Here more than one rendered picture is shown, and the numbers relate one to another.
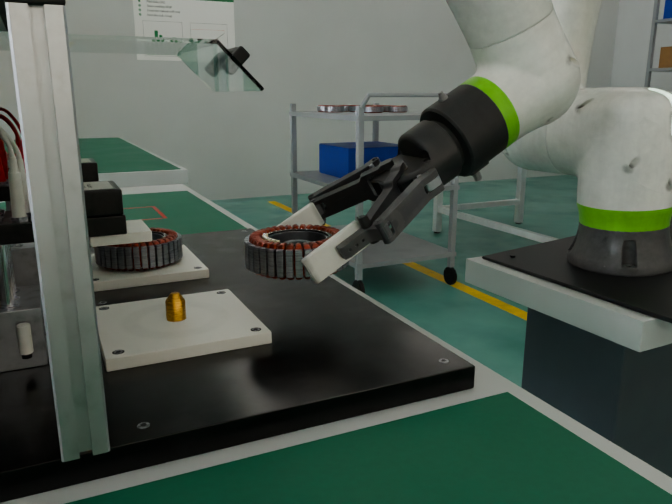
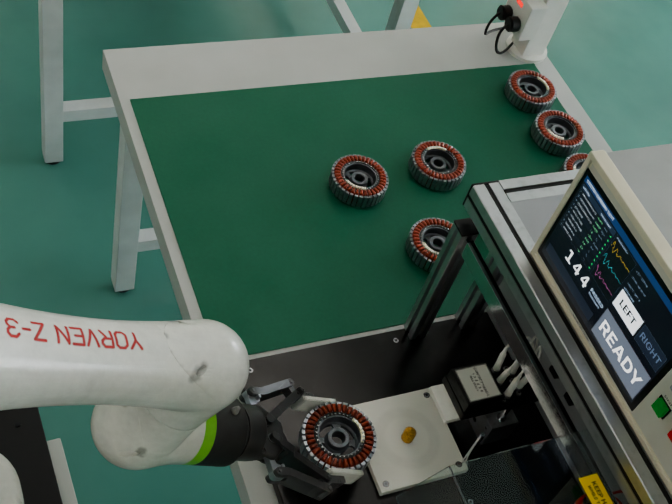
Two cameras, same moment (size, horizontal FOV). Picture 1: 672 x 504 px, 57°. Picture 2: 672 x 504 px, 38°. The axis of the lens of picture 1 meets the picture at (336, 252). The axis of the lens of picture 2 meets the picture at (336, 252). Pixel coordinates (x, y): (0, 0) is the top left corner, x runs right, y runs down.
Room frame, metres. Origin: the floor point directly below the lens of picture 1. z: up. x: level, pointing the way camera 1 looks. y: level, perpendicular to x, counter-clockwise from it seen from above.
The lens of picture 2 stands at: (1.34, -0.18, 2.08)
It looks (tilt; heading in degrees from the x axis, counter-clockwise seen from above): 49 degrees down; 170
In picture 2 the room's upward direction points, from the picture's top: 19 degrees clockwise
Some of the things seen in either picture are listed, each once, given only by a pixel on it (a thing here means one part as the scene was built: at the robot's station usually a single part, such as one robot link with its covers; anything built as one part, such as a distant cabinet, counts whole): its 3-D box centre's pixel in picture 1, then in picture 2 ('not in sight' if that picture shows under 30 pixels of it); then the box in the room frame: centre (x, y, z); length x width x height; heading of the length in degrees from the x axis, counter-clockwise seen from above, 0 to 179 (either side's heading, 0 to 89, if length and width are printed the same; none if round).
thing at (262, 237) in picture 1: (297, 250); (337, 439); (0.64, 0.04, 0.84); 0.11 x 0.11 x 0.04
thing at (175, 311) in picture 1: (175, 305); (409, 433); (0.59, 0.16, 0.80); 0.02 x 0.02 x 0.03
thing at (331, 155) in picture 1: (370, 185); not in sight; (3.46, -0.19, 0.51); 1.01 x 0.60 x 1.01; 25
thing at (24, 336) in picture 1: (25, 340); not in sight; (0.49, 0.26, 0.80); 0.01 x 0.01 x 0.03; 25
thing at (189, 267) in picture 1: (140, 265); not in sight; (0.81, 0.26, 0.78); 0.15 x 0.15 x 0.01; 25
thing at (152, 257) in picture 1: (139, 248); not in sight; (0.81, 0.26, 0.80); 0.11 x 0.11 x 0.04
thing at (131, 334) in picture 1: (176, 323); (406, 439); (0.59, 0.16, 0.78); 0.15 x 0.15 x 0.01; 25
